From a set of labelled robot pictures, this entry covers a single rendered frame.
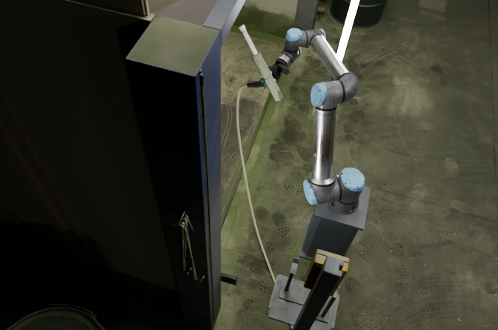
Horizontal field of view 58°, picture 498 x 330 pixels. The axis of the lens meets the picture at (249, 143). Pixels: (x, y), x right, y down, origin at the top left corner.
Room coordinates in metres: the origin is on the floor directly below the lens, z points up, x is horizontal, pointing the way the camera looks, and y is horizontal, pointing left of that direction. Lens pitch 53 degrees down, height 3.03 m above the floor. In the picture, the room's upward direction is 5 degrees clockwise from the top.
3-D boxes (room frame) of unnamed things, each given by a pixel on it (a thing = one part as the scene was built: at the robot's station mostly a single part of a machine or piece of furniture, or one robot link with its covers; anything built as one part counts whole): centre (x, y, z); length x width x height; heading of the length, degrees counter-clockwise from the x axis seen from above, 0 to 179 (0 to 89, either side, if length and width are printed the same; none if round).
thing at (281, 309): (0.71, -0.34, 0.78); 0.31 x 0.23 x 0.01; 77
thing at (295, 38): (2.13, -0.22, 1.26); 0.12 x 0.09 x 0.12; 107
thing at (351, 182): (1.41, -0.60, 0.83); 0.17 x 0.15 x 0.18; 107
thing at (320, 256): (0.63, -0.32, 1.42); 0.12 x 0.06 x 0.26; 77
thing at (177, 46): (0.84, 0.20, 1.14); 0.18 x 0.18 x 2.29; 77
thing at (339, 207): (1.41, -0.61, 0.69); 0.19 x 0.19 x 0.10
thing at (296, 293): (0.73, -0.34, 0.95); 0.26 x 0.15 x 0.32; 77
